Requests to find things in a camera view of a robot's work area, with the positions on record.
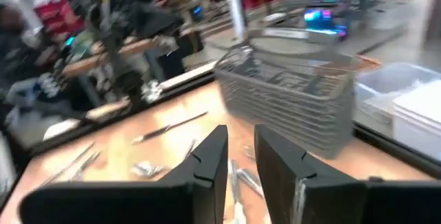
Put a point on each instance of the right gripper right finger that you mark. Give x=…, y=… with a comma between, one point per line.
x=286, y=189

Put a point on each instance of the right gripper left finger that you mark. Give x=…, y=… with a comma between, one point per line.
x=203, y=182

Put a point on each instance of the silver spoon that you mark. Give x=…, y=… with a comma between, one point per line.
x=146, y=169

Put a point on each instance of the grey plastic cutlery basket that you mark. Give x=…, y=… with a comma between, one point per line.
x=293, y=124

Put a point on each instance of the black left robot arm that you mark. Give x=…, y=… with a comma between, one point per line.
x=110, y=45

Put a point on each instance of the white plastic bin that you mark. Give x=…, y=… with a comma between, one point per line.
x=420, y=120

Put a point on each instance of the clear plastic bin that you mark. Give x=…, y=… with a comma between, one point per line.
x=396, y=76

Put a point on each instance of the wooden desk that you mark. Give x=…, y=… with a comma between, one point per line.
x=103, y=58

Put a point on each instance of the colourfully lit computer case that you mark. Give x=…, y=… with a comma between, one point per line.
x=320, y=19

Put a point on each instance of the person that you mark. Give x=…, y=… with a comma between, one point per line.
x=10, y=20

